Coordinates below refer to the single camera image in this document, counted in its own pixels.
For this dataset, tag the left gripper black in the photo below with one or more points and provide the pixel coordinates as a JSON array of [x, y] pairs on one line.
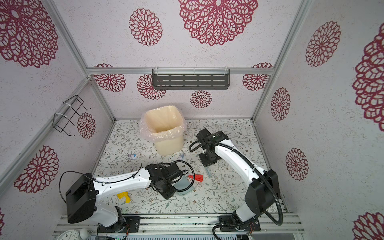
[[167, 196]]

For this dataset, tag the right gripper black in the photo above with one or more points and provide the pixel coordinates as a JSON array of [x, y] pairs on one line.
[[205, 162]]

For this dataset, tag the red paper scrap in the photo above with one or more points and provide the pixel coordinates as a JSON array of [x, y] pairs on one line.
[[198, 178]]

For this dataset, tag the teal plastic dustpan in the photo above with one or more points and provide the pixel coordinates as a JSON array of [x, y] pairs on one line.
[[182, 184]]

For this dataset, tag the beige trash bin with liner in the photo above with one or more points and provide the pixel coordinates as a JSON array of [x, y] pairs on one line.
[[164, 127]]

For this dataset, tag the teal hand brush white bristles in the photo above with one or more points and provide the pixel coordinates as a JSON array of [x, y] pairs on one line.
[[207, 172]]

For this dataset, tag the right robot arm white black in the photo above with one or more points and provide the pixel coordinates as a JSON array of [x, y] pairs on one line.
[[263, 189]]

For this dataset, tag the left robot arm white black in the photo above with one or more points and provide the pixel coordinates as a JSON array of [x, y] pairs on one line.
[[84, 199]]

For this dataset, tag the yellow paper scrap left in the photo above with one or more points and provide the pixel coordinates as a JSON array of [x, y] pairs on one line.
[[125, 196]]

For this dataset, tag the white dial gauge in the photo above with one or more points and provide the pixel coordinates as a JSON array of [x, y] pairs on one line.
[[69, 235]]

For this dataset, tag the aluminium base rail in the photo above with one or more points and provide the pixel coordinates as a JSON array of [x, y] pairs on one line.
[[193, 224]]

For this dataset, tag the dark metal wall shelf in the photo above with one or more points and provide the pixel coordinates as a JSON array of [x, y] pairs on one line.
[[192, 79]]

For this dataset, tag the black wire wall rack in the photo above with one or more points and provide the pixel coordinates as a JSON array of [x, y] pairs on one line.
[[73, 105]]

